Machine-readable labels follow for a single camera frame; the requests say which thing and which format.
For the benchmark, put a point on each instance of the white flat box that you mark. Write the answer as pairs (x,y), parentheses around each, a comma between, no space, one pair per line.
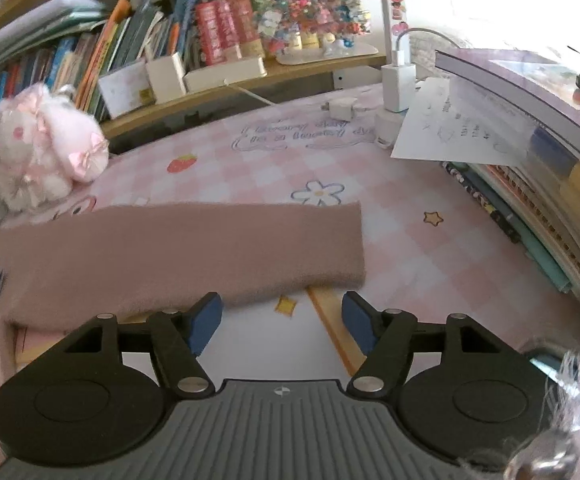
(225,72)

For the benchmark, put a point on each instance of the stack of books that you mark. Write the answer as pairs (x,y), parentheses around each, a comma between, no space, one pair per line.
(534,160)

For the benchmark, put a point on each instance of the white paper sheet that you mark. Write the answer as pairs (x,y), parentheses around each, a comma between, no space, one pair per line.
(457,127)

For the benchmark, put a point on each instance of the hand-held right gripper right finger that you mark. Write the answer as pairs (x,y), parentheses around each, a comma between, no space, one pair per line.
(359,325)

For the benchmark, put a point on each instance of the brown towel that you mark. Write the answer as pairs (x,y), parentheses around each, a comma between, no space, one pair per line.
(180,255)

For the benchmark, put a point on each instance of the pink plush toy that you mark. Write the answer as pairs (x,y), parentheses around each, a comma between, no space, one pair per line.
(40,150)

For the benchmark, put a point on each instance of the red books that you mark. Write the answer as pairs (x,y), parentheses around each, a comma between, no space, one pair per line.
(227,30)

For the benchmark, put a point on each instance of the pink checkered desk mat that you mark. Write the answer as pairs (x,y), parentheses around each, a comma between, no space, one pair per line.
(369,240)

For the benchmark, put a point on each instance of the white charger plug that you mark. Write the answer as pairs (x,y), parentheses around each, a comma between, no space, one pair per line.
(397,80)

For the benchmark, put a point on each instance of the colourful figurine display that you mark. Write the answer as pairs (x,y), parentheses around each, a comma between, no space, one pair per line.
(315,17)

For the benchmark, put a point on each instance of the small white charger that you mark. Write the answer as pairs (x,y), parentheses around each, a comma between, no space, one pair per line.
(341,108)

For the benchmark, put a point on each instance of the row of books on shelf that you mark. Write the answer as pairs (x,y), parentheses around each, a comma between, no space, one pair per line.
(75,55)

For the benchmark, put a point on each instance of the white storage box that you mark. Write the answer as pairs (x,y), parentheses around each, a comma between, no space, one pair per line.
(122,90)
(166,77)

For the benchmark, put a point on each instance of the wooden shelf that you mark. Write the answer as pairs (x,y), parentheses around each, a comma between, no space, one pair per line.
(250,80)

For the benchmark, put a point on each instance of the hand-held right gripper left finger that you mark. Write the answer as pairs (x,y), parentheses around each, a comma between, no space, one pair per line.
(205,321)

